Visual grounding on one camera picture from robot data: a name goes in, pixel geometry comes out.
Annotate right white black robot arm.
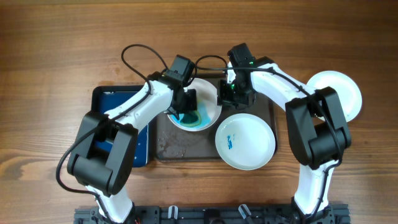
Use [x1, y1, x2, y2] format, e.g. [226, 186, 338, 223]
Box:
[218, 43, 351, 223]

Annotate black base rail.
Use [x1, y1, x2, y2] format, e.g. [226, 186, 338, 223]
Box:
[73, 204, 351, 224]

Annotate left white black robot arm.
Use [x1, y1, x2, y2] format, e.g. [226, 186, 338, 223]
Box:
[60, 55, 197, 223]

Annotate dark brown serving tray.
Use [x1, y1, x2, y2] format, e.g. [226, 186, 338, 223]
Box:
[149, 94, 276, 162]

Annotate white plate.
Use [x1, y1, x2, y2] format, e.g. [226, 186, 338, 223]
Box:
[307, 70, 363, 122]
[215, 113, 277, 170]
[167, 78, 222, 132]

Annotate green yellow sponge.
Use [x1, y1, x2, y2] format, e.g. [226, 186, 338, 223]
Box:
[180, 111, 201, 128]

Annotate blue water tray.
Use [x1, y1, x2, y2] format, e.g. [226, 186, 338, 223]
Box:
[91, 85, 150, 168]

